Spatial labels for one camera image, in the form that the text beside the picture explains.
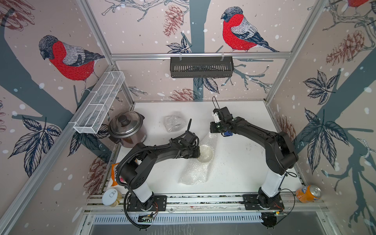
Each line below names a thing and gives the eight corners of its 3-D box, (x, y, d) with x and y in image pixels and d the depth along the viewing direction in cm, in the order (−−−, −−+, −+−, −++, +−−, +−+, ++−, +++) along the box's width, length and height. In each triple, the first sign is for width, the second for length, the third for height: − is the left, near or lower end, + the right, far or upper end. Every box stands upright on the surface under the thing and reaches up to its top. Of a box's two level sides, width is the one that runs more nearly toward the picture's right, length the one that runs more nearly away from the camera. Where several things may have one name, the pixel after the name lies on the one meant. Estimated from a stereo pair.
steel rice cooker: (117, 150, 95) (102, 134, 79) (126, 125, 109) (115, 107, 93) (145, 150, 95) (136, 134, 79) (151, 125, 109) (144, 107, 93)
